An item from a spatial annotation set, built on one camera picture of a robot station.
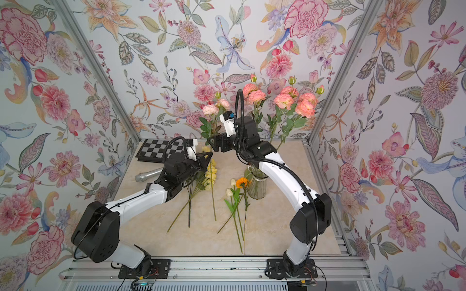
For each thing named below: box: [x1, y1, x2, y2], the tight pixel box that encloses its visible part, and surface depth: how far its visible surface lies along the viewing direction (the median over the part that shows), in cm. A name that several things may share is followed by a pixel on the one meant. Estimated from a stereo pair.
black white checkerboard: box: [135, 138, 186, 164], surface depth 113 cm
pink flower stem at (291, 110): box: [266, 76, 325, 150], surface depth 72 cm
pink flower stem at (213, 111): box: [199, 91, 231, 145], surface depth 82 cm
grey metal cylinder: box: [134, 167, 163, 183], surface depth 103 cm
